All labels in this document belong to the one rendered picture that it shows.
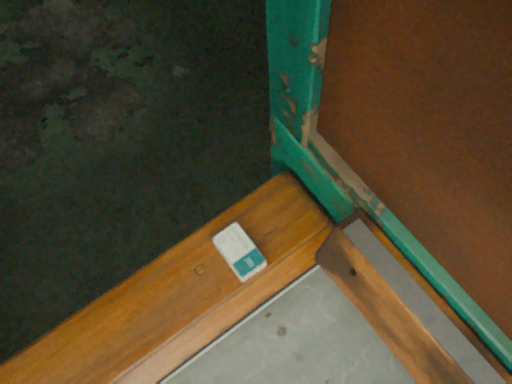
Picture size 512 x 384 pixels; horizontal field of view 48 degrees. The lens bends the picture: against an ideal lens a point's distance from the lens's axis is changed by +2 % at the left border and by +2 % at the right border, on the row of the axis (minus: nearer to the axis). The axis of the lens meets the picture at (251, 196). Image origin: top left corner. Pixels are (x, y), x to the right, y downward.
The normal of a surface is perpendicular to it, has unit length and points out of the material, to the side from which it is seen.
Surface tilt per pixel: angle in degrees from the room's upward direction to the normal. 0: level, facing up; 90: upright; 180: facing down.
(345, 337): 0
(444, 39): 90
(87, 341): 0
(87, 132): 0
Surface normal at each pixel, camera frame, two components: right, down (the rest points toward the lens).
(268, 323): -0.05, -0.40
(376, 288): -0.76, 0.36
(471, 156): -0.81, 0.56
